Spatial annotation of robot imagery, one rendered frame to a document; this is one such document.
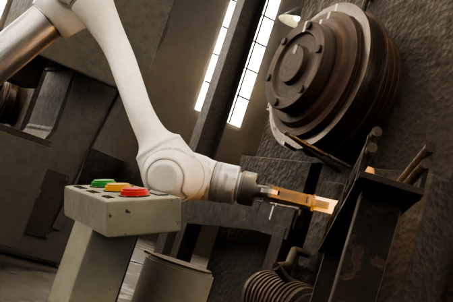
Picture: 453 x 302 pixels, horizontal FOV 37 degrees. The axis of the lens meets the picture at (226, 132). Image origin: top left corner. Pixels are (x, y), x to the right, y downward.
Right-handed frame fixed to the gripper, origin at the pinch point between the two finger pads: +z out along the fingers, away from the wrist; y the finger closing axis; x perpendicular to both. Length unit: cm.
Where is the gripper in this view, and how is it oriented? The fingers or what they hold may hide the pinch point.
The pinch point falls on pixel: (329, 206)
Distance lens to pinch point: 150.0
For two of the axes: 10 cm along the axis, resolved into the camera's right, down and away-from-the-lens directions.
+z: 9.7, 2.0, -1.4
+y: -1.1, -1.8, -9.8
